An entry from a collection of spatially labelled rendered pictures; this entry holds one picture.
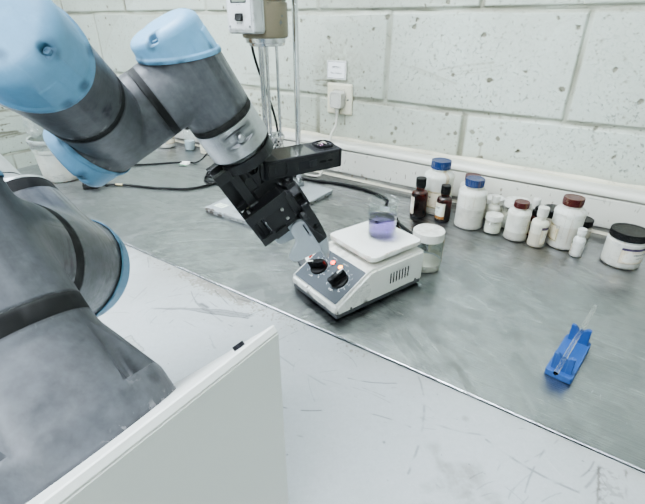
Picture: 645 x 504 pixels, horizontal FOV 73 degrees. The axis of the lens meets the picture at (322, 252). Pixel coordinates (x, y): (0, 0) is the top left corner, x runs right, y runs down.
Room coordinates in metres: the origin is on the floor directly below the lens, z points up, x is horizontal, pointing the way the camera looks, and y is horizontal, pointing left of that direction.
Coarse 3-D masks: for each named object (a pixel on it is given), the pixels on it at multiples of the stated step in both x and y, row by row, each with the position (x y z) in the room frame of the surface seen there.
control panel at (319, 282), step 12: (336, 264) 0.64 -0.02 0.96; (348, 264) 0.63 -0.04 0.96; (300, 276) 0.65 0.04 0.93; (312, 276) 0.64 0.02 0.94; (324, 276) 0.63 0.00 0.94; (348, 276) 0.61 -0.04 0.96; (360, 276) 0.60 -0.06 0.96; (324, 288) 0.60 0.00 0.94; (348, 288) 0.59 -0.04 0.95; (336, 300) 0.57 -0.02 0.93
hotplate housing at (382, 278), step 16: (352, 256) 0.65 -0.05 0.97; (400, 256) 0.65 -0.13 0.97; (416, 256) 0.66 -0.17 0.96; (368, 272) 0.60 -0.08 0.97; (384, 272) 0.62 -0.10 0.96; (400, 272) 0.64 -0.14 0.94; (416, 272) 0.67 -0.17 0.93; (304, 288) 0.63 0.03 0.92; (352, 288) 0.58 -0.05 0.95; (368, 288) 0.60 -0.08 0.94; (384, 288) 0.62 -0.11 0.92; (400, 288) 0.65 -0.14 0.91; (320, 304) 0.60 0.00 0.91; (336, 304) 0.57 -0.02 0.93; (352, 304) 0.58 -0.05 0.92; (368, 304) 0.60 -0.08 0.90
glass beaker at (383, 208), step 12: (384, 192) 0.72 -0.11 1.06; (372, 204) 0.68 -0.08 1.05; (384, 204) 0.72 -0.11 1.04; (396, 204) 0.68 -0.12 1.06; (372, 216) 0.68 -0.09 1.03; (384, 216) 0.67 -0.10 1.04; (396, 216) 0.68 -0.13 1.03; (372, 228) 0.68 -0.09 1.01; (384, 228) 0.67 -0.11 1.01; (384, 240) 0.67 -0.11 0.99
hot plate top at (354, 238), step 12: (348, 228) 0.73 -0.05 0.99; (360, 228) 0.73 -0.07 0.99; (396, 228) 0.73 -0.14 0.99; (336, 240) 0.68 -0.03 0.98; (348, 240) 0.68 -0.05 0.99; (360, 240) 0.68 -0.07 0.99; (372, 240) 0.68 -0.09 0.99; (396, 240) 0.68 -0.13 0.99; (408, 240) 0.68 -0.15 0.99; (420, 240) 0.68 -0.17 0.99; (360, 252) 0.63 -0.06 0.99; (372, 252) 0.63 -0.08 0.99; (384, 252) 0.63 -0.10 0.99; (396, 252) 0.64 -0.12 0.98
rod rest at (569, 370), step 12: (576, 324) 0.51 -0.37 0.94; (588, 336) 0.49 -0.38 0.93; (564, 348) 0.49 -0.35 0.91; (576, 348) 0.49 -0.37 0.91; (588, 348) 0.49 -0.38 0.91; (552, 360) 0.45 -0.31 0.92; (576, 360) 0.46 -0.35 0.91; (552, 372) 0.44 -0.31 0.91; (564, 372) 0.44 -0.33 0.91; (576, 372) 0.44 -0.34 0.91
